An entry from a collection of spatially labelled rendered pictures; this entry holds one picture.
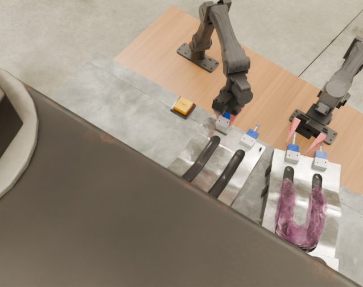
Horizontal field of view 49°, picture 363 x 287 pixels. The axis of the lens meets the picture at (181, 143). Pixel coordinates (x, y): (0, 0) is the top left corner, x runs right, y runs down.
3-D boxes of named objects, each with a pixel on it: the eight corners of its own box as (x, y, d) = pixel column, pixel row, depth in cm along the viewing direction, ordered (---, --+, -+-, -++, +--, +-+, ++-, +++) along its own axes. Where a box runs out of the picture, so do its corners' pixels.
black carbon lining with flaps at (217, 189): (212, 135, 155) (215, 123, 147) (248, 156, 151) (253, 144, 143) (163, 206, 141) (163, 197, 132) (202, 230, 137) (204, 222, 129)
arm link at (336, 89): (346, 103, 112) (363, 77, 117) (319, 89, 115) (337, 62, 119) (331, 124, 123) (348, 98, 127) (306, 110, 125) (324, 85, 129)
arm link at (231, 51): (252, 64, 130) (226, -13, 138) (227, 69, 129) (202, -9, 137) (243, 80, 142) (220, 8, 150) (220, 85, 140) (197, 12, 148)
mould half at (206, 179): (205, 126, 165) (209, 108, 153) (260, 157, 159) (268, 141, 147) (135, 224, 144) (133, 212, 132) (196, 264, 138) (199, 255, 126)
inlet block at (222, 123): (232, 102, 158) (232, 95, 153) (243, 107, 156) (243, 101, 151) (216, 128, 154) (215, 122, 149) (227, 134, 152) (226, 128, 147)
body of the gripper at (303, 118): (327, 134, 115) (338, 116, 118) (296, 115, 118) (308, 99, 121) (320, 143, 121) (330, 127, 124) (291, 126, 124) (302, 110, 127)
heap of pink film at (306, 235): (279, 176, 149) (284, 167, 142) (326, 188, 147) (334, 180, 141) (268, 242, 137) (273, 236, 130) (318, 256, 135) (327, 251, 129)
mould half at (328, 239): (271, 154, 160) (278, 141, 150) (335, 171, 158) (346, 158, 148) (248, 278, 137) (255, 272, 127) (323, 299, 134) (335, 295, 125)
